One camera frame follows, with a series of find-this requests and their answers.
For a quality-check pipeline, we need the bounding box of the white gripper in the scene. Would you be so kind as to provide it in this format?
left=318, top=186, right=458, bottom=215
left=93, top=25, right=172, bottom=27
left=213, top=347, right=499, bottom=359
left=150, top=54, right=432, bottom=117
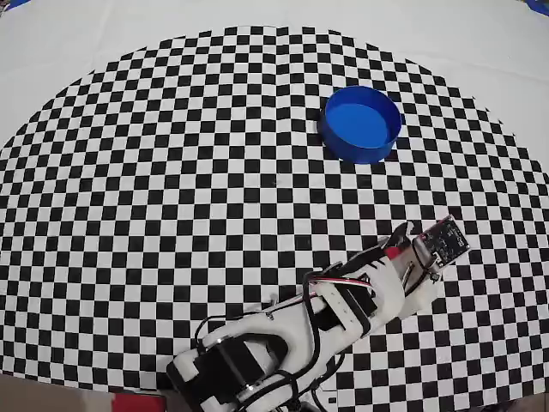
left=384, top=221, right=439, bottom=319

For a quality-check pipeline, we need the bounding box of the blue round box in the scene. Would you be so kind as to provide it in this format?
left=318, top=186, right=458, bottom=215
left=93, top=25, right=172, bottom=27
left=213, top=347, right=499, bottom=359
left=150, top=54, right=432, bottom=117
left=317, top=85, right=404, bottom=166

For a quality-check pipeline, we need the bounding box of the black white checkered table sheet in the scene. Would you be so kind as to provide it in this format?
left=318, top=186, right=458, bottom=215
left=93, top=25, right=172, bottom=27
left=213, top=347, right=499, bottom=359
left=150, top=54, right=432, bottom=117
left=0, top=0, right=549, bottom=412

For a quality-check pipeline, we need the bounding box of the red block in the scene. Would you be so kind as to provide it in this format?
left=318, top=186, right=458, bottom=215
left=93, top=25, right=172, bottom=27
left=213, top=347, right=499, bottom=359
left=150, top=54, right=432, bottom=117
left=112, top=393, right=167, bottom=412

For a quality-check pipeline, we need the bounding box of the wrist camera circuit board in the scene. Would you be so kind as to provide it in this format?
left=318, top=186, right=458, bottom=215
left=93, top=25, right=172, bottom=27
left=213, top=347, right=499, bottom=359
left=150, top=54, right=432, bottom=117
left=412, top=215, right=472, bottom=278

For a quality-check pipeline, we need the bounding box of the red white servo cable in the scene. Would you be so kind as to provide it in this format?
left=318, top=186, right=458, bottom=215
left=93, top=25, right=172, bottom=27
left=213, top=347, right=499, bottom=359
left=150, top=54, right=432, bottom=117
left=305, top=276, right=378, bottom=301

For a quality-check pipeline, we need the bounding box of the thick black camera cable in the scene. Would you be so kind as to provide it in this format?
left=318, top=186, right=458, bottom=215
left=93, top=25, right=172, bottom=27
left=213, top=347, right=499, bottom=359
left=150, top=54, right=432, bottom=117
left=299, top=268, right=441, bottom=412

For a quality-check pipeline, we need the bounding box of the thin black cable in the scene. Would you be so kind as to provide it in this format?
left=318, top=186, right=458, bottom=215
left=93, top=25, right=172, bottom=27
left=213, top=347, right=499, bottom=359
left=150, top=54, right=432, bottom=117
left=195, top=314, right=275, bottom=351

